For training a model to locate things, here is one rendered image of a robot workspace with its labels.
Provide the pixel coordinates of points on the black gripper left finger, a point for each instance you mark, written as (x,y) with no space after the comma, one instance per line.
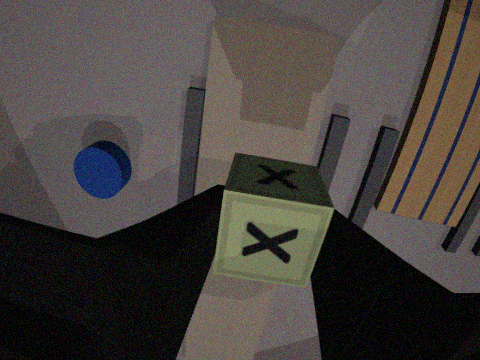
(136,289)

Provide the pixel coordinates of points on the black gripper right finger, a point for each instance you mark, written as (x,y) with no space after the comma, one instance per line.
(372,305)

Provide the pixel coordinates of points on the green cube with black x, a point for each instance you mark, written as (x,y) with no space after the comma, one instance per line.
(273,220)

